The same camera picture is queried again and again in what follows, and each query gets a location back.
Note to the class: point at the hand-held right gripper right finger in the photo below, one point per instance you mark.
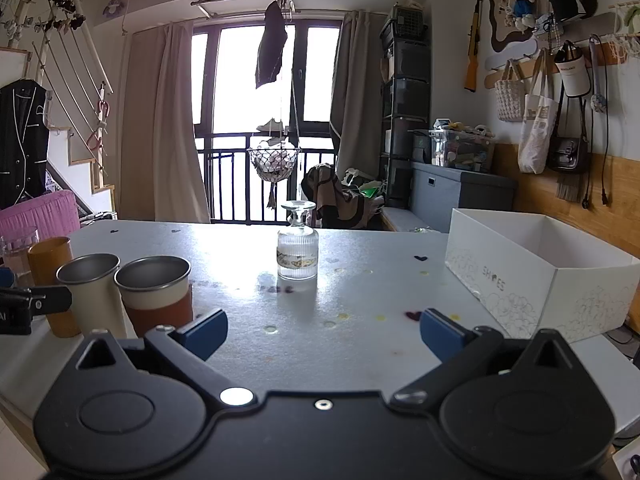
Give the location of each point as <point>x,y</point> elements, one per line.
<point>440,331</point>

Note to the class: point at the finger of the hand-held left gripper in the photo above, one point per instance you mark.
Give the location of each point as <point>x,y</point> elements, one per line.
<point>35,305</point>

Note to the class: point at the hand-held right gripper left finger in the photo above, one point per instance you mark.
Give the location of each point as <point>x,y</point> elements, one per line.
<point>206,329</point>

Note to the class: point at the clear stemmed glass cup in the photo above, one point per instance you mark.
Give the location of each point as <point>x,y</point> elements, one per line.
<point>298,250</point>

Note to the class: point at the brown leather shoulder bag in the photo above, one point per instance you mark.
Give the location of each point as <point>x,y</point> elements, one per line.
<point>567,152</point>

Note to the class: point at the amber plastic cup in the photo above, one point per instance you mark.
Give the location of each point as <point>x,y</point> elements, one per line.
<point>47,265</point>

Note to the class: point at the steel cup with brown sleeve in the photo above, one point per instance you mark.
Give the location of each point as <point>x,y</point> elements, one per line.
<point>157,295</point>

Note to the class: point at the steel cup with white sleeve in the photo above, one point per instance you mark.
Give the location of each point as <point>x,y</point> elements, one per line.
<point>95,290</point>

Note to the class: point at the clear drinking glass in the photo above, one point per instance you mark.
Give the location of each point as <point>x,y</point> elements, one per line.
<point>17,250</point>

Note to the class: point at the white cardboard shoe box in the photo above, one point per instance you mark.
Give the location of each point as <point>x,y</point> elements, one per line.
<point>505,280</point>

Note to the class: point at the pink ruffled chair cover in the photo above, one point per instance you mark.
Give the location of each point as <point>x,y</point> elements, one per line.
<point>37,215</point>

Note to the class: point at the grey storage chest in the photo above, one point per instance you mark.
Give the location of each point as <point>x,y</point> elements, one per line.
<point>460,187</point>

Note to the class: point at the brown patterned blanket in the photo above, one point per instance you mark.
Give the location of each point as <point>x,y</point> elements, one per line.
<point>340,200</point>

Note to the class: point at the black vest with white trim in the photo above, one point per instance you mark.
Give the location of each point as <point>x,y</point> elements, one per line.
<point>20,140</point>

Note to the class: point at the hanging net basket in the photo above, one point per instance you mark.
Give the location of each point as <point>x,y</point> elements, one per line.
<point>272,160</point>

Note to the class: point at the clear plastic storage bin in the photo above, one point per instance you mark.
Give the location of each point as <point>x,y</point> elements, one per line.
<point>462,149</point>

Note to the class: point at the beige curtain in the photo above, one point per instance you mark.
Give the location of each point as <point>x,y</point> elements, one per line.
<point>350,85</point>
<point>160,130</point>

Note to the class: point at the cream printed tote bag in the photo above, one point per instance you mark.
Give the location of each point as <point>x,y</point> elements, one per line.
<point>536,130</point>

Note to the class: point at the dark drawer storage tower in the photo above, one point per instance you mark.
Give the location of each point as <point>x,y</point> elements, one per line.
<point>406,110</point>

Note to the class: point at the white stair railing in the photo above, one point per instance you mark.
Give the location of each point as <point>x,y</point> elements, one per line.
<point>65,60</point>

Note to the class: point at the white knitted bag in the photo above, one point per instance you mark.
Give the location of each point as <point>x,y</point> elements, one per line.
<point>510,92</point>

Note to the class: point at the toy rifle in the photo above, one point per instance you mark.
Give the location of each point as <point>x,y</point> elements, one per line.
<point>474,45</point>

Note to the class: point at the white and black bucket bag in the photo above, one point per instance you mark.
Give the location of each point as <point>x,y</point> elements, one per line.
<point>572,72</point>

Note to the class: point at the dark hanging garment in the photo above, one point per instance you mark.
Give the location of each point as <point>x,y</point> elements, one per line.
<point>271,45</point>

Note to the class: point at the pet carrier crate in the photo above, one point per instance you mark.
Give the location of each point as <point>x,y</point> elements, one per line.
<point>407,19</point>

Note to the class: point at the curtain rod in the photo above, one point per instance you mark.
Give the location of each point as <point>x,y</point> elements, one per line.
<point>245,0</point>

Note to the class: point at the stuffed doll in blue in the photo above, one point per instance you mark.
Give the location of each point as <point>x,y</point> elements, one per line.
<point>522,2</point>

